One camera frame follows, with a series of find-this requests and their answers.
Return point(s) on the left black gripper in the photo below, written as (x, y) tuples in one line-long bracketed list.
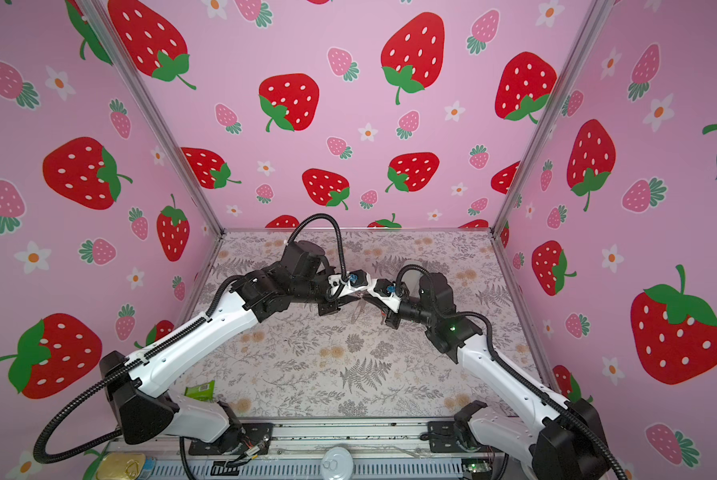
[(333, 306)]

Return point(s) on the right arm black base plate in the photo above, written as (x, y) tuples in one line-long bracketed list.
[(450, 437)]

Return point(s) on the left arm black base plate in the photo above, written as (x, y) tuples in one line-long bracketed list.
[(237, 440)]

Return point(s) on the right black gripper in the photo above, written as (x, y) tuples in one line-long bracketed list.
[(391, 319)]

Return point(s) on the green snack packet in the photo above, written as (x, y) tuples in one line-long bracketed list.
[(203, 392)]

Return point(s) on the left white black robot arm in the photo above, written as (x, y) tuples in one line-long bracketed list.
[(141, 398)]

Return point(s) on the aluminium extrusion rail frame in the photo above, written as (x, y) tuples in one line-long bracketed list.
[(382, 448)]

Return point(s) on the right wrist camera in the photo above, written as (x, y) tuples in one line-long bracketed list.
[(386, 290)]

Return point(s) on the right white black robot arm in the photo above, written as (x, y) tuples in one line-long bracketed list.
[(551, 436)]

